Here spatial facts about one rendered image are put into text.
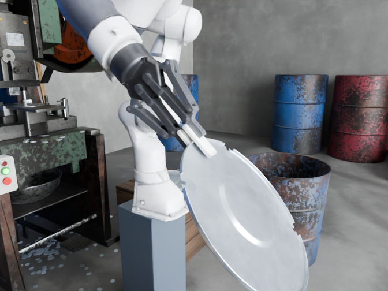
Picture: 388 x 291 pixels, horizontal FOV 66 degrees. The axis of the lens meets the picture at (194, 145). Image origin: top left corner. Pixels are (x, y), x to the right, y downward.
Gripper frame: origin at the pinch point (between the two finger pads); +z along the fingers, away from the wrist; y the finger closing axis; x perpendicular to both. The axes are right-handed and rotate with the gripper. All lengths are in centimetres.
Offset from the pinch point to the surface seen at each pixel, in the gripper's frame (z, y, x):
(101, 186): -27, -92, 66
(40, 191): -41, -103, 44
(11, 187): -39, -82, 21
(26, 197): -42, -106, 39
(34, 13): -100, -48, 53
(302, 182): 33, -16, 86
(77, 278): 2, -113, 40
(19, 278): -13, -115, 22
